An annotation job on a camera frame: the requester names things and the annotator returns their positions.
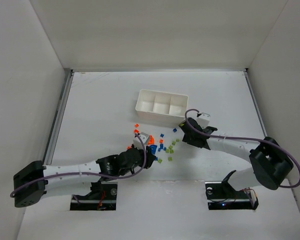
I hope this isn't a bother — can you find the large blue arch lego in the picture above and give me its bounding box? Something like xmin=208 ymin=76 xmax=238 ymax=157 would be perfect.
xmin=149 ymin=144 xmax=158 ymax=155

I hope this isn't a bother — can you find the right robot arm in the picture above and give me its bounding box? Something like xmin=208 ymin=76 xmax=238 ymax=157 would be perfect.
xmin=179 ymin=117 xmax=294 ymax=191

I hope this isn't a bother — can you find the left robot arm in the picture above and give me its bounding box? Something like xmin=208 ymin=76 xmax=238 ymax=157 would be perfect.
xmin=10 ymin=146 xmax=156 ymax=208

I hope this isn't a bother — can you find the large orange round lego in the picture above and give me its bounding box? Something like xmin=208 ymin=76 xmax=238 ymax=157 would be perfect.
xmin=148 ymin=135 xmax=155 ymax=145

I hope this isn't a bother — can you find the white three-compartment container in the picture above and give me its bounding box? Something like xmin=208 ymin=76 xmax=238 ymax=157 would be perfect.
xmin=135 ymin=89 xmax=189 ymax=124

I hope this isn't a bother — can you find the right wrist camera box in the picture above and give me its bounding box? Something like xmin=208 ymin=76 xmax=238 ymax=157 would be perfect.
xmin=196 ymin=112 xmax=211 ymax=129

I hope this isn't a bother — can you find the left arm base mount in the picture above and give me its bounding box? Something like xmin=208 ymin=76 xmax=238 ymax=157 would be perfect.
xmin=70 ymin=181 xmax=118 ymax=211

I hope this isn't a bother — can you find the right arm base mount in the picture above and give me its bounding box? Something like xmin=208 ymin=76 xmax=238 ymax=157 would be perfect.
xmin=205 ymin=170 xmax=259 ymax=211

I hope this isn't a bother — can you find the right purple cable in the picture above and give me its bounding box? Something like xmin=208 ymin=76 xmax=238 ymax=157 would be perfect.
xmin=184 ymin=108 xmax=300 ymax=188

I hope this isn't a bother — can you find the purple cable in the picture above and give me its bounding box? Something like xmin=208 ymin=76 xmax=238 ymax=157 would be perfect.
xmin=9 ymin=133 xmax=148 ymax=198
xmin=184 ymin=108 xmax=300 ymax=188

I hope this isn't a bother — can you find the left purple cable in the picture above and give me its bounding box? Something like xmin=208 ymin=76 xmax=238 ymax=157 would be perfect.
xmin=9 ymin=133 xmax=148 ymax=198

